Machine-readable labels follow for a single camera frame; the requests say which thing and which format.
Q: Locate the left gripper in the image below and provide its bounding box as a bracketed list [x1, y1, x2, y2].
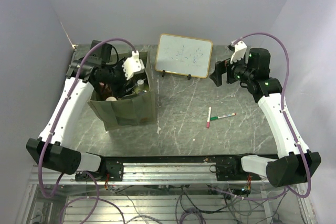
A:
[102, 56, 138, 98]

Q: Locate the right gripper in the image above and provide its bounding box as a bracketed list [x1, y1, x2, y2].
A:
[209, 51, 254, 86]

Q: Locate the green bottle beige pump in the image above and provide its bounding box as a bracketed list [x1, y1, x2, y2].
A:
[106, 97, 118, 101]

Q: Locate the yellow-green lotion bottle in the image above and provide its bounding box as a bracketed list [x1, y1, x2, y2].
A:
[134, 79, 150, 95]

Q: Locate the orange bottle pink cap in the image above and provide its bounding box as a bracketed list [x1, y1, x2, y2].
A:
[99, 82, 113, 101]

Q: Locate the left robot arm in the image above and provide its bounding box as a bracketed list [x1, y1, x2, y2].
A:
[26, 39, 145, 180]

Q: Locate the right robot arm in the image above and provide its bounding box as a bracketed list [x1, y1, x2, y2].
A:
[210, 48, 321, 187]

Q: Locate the green canvas bag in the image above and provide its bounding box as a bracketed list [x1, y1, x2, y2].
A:
[88, 51, 157, 131]

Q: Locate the small whiteboard with stand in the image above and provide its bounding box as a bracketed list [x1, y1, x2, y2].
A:
[155, 34, 213, 79]

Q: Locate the green whiteboard marker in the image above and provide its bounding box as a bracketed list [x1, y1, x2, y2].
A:
[210, 113, 236, 121]

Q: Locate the pink whiteboard marker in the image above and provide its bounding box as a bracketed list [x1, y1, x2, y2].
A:
[206, 106, 212, 129]

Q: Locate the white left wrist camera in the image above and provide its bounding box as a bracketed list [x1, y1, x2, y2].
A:
[122, 50, 145, 80]

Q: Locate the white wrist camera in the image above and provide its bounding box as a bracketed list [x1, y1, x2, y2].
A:
[122, 50, 145, 80]
[230, 40, 247, 64]

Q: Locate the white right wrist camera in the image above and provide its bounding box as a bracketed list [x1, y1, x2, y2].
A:
[230, 40, 247, 64]

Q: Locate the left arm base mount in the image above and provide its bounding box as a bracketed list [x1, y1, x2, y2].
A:
[75, 158, 124, 182]

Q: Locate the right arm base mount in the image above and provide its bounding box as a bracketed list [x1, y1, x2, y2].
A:
[215, 155, 247, 181]

